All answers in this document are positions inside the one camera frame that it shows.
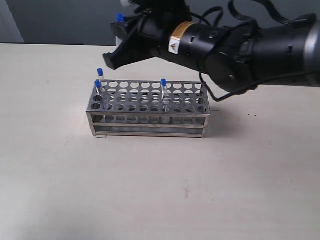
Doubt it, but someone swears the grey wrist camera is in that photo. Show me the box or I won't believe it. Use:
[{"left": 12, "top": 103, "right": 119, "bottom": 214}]
[{"left": 120, "top": 0, "right": 135, "bottom": 8}]

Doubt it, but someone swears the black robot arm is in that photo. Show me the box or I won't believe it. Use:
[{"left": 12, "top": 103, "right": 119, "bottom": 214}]
[{"left": 103, "top": 0, "right": 320, "bottom": 94}]

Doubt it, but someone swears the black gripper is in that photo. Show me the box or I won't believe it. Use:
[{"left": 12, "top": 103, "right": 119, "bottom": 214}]
[{"left": 102, "top": 0, "right": 192, "bottom": 70}]

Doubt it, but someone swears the blue-capped tube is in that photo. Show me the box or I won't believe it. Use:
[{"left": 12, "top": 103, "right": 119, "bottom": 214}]
[
  {"left": 93, "top": 80, "right": 108, "bottom": 109},
  {"left": 97, "top": 68, "right": 105, "bottom": 87},
  {"left": 116, "top": 13, "right": 126, "bottom": 23},
  {"left": 161, "top": 78, "right": 170, "bottom": 113}
]

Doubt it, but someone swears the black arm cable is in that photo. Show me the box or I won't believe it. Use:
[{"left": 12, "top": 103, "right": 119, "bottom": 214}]
[{"left": 192, "top": 0, "right": 320, "bottom": 103}]

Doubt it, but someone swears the stainless steel test tube rack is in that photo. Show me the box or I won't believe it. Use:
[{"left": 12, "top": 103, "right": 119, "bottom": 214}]
[{"left": 86, "top": 79, "right": 211, "bottom": 138}]

